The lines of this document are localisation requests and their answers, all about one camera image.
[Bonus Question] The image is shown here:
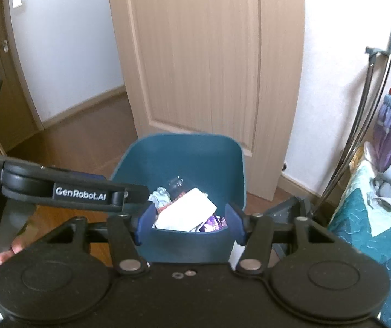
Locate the white card paper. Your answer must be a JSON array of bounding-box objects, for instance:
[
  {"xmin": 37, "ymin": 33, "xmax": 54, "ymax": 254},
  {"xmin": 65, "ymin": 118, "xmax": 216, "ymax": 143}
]
[{"xmin": 154, "ymin": 187, "xmax": 217, "ymax": 232}]

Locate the wooden closet door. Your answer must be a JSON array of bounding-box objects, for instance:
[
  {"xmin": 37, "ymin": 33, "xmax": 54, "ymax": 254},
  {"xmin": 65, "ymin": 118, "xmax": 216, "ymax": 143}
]
[{"xmin": 0, "ymin": 0, "xmax": 42, "ymax": 151}]

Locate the grey dustpan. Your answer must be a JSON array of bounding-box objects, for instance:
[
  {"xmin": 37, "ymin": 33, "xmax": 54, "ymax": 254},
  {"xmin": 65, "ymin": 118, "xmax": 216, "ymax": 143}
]
[{"xmin": 267, "ymin": 196, "xmax": 314, "ymax": 224}]

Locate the teal white quilt blanket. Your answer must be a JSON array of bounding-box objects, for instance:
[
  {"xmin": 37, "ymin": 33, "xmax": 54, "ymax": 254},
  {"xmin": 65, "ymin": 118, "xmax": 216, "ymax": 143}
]
[{"xmin": 328, "ymin": 160, "xmax": 391, "ymax": 327}]

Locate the teal plastic trash bin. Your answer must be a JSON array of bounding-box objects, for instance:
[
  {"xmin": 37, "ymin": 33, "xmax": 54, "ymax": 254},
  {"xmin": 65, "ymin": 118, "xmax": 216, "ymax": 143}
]
[{"xmin": 112, "ymin": 134, "xmax": 247, "ymax": 263}]

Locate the crushed plastic water bottle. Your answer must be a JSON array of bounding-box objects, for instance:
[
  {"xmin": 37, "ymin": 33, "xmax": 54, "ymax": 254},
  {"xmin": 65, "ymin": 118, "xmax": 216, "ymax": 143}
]
[{"xmin": 149, "ymin": 176, "xmax": 193, "ymax": 213}]

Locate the purple snack wrapper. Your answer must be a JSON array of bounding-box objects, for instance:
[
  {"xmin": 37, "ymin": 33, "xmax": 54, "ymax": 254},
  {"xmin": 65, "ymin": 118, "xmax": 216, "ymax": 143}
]
[{"xmin": 198, "ymin": 215, "xmax": 227, "ymax": 233}]

